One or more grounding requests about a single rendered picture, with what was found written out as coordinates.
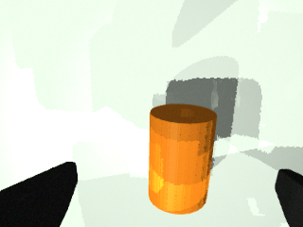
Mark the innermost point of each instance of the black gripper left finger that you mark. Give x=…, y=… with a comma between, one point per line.
x=39, y=201

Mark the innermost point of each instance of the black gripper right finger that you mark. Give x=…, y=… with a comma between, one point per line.
x=289, y=190

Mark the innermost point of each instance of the orange knob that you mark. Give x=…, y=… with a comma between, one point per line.
x=181, y=139

